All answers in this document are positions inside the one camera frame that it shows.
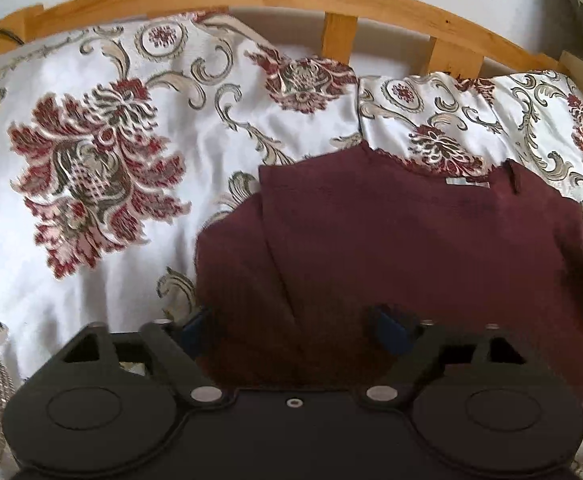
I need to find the floral white satin bedspread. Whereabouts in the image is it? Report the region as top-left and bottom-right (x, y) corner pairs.
(0, 13), (583, 479)

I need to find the maroon knit sweater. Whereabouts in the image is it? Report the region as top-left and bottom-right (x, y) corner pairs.
(196, 144), (583, 393)

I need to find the wooden bed headboard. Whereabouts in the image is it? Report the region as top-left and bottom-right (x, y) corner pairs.
(0, 0), (583, 93)

